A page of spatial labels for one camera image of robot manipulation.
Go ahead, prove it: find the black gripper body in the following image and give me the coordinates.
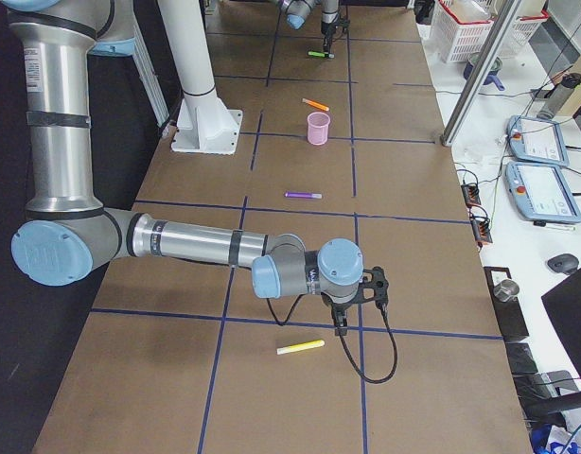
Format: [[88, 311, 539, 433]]
[[321, 18, 338, 36], [322, 293, 361, 323]]

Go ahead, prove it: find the green highlighter pen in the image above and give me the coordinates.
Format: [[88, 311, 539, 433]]
[[308, 50, 335, 60]]

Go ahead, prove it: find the yellow highlighter pen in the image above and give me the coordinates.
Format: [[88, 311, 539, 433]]
[[276, 340, 326, 356]]

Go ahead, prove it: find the orange highlighter pen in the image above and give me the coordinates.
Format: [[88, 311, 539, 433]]
[[302, 98, 329, 113]]

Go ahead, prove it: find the purple highlighter pen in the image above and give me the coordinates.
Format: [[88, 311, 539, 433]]
[[284, 191, 323, 200]]

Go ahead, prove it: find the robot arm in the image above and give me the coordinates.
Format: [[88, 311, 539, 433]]
[[6, 1, 366, 336], [273, 0, 348, 56]]

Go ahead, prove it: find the pink mesh pen holder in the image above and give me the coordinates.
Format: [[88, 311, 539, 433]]
[[307, 112, 330, 146]]

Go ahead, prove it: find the white plastic basket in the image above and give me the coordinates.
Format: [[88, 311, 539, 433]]
[[500, 0, 549, 59], [430, 1, 493, 63]]

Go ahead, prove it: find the black box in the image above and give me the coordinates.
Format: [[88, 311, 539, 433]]
[[484, 266, 529, 342]]

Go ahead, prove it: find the black power strip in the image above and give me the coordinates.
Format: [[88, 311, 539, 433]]
[[469, 216, 493, 247], [461, 183, 482, 207]]

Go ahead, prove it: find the blue pot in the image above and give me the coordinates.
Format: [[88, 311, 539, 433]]
[[463, 52, 505, 91]]

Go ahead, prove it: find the silver metal cup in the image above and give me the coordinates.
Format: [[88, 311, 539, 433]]
[[493, 279, 520, 303]]

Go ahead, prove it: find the black monitor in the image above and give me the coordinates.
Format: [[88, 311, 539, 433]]
[[542, 269, 581, 377]]

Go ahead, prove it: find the black computer mouse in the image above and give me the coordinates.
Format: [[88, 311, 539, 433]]
[[546, 253, 579, 275]]

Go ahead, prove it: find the blue teach pendant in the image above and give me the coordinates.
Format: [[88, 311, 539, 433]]
[[506, 115, 570, 167], [504, 162, 581, 224]]

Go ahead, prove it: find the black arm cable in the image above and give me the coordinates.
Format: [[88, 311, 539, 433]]
[[264, 292, 399, 385]]

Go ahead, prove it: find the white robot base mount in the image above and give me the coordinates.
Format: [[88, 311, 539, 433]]
[[158, 0, 243, 155]]

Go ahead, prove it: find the aluminium frame post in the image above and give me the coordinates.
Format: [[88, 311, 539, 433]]
[[440, 0, 521, 147]]

